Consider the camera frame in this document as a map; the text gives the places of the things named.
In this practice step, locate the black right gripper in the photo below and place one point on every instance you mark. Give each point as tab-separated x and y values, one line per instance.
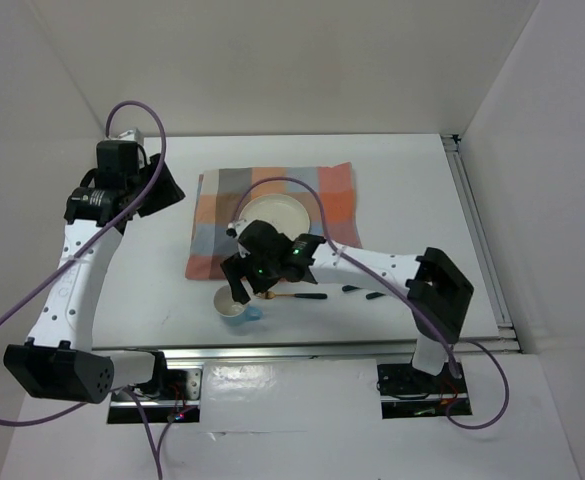
236	267

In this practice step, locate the gold fork dark handle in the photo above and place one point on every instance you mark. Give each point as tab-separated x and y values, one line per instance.
305	296

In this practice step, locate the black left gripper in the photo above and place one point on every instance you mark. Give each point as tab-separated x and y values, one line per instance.
169	192

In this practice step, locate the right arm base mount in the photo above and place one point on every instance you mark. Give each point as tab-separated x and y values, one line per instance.
407	393

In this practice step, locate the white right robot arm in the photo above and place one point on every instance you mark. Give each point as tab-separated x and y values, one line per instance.
430	284

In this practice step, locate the gold knife dark handle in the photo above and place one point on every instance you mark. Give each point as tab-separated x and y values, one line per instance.
374	295

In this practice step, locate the blue mug white inside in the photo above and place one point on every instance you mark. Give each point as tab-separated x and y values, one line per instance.
239	319

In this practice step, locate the aluminium rail right side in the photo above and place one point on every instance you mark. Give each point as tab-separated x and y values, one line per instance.
508	341

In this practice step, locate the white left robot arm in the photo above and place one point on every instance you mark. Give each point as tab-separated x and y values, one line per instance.
57	360

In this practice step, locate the checkered orange blue cloth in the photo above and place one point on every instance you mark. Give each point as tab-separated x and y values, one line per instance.
223	193

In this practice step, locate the cream ceramic plate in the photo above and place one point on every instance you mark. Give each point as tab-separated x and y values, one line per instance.
286	214

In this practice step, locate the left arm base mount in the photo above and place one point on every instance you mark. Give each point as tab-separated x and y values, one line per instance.
176	398

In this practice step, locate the gold spoon dark handle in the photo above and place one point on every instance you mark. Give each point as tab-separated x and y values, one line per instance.
349	288

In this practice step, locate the aluminium rail front edge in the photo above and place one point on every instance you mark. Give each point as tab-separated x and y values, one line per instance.
278	351

